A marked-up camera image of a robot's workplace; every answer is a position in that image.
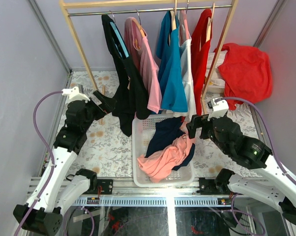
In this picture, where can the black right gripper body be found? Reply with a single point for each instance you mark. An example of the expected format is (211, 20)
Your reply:
(207, 131)

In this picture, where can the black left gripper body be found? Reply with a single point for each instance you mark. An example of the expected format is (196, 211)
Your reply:
(95, 111)

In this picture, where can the black printed t-shirt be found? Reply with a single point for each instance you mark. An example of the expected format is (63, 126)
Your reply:
(131, 94)

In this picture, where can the blue plastic hanger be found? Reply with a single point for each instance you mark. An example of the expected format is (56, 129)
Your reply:
(122, 46)

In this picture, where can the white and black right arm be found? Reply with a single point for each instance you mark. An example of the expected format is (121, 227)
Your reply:
(254, 155)

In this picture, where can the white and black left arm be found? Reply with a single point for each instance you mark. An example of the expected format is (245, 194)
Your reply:
(44, 210)

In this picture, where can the blue t-shirt on hanger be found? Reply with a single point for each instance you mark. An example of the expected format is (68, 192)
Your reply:
(169, 75)

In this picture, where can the salmon pink shirt in basket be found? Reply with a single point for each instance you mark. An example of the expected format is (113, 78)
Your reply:
(160, 164)

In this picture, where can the pink t-shirt on hanger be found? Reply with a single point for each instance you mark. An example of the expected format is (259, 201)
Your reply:
(145, 63)

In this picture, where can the white and pink hung shirt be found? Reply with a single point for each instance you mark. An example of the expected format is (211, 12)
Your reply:
(185, 62)

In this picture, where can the red t-shirt on hanger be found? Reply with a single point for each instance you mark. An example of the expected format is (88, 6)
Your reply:
(199, 54)

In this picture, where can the wooden hanger under red shirt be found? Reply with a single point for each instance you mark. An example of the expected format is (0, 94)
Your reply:
(209, 24)

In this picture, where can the wooden hanger under pink shirt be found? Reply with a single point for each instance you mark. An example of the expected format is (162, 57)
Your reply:
(142, 32)

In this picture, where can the wooden hanger under blue shirt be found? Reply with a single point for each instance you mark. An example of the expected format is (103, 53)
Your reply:
(173, 20)

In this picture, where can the navy garment in basket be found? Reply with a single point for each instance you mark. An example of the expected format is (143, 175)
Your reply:
(166, 132)

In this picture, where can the white plastic laundry basket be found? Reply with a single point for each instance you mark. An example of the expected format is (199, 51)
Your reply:
(142, 133)

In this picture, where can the floral patterned floor mat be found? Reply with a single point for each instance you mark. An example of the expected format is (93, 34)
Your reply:
(108, 151)

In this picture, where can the red cloth pile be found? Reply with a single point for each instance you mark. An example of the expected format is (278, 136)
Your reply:
(247, 73)

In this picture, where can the wooden clothes rack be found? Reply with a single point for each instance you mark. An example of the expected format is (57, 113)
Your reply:
(114, 7)

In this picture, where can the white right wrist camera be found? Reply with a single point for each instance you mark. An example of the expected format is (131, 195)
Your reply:
(219, 108)

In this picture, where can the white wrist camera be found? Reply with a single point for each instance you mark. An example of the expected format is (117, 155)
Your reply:
(219, 108)
(75, 94)

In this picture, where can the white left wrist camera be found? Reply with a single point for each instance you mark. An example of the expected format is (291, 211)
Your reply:
(75, 94)

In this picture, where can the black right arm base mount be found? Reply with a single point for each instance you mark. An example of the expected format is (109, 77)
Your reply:
(212, 187)

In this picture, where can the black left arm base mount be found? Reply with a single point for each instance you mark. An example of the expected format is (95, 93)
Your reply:
(104, 187)

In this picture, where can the white slotted cable duct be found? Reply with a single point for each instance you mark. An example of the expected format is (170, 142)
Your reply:
(152, 202)

